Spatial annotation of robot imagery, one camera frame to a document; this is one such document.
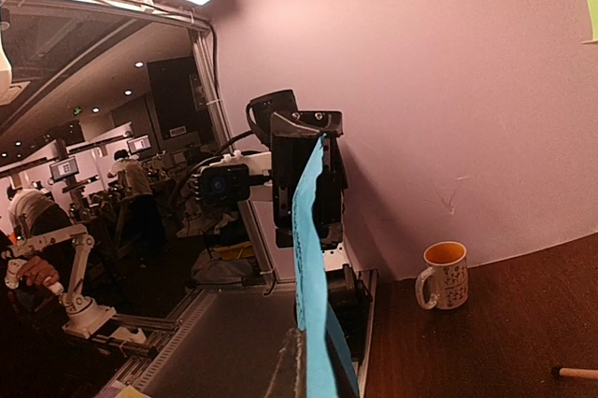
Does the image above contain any aluminium front rail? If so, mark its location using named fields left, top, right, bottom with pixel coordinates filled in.
left=96, top=290, right=218, bottom=397

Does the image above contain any person in white shirt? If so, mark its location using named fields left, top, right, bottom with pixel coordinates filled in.
left=107, top=149, right=166, bottom=254

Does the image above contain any pink music stand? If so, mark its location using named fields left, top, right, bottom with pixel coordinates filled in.
left=551, top=366, right=598, bottom=380

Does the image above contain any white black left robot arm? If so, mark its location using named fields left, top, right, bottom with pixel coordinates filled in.
left=246, top=90, right=348, bottom=249

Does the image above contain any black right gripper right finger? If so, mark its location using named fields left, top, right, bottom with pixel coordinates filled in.
left=326, top=308, right=359, bottom=398

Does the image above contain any blue sheet music paper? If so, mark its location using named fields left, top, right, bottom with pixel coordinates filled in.
left=292, top=136, right=339, bottom=397

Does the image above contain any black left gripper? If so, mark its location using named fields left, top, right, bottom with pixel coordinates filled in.
left=270, top=110, right=348, bottom=249

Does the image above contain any patterned ceramic mug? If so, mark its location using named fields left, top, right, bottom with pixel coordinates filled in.
left=415, top=241, right=469, bottom=310

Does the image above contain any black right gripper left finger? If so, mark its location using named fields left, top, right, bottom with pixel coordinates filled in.
left=265, top=328, right=306, bottom=398

